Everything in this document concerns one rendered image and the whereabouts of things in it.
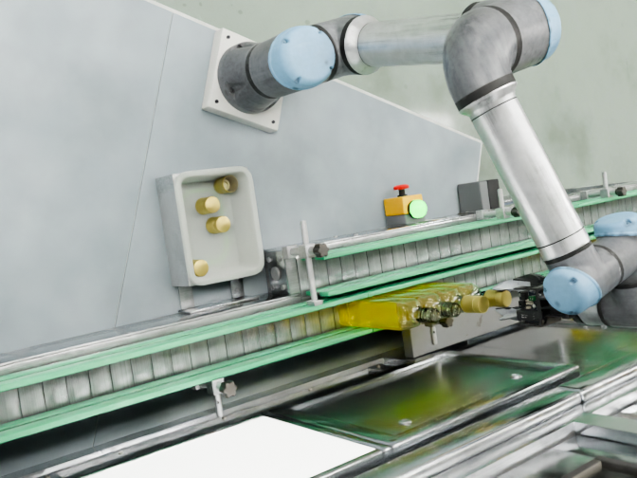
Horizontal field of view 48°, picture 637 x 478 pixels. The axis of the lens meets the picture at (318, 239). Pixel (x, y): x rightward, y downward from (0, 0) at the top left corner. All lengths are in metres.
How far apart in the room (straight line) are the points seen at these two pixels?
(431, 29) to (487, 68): 0.24
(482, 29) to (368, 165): 0.74
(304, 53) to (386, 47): 0.15
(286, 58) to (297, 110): 0.32
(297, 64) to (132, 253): 0.49
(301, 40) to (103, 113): 0.41
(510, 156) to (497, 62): 0.14
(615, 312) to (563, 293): 0.18
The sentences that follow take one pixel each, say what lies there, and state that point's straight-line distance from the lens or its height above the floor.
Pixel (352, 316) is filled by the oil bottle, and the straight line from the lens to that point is 1.51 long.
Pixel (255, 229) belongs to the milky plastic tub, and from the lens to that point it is 1.48.
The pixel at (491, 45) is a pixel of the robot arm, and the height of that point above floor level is 1.41.
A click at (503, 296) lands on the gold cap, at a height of 1.17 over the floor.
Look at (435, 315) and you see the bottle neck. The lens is 1.39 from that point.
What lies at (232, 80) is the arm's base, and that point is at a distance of 1.52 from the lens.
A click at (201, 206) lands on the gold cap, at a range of 1.47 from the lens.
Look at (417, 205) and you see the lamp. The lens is 1.75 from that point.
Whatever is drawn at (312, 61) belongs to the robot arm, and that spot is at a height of 1.01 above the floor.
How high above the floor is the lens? 2.10
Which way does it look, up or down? 53 degrees down
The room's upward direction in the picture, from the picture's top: 86 degrees clockwise
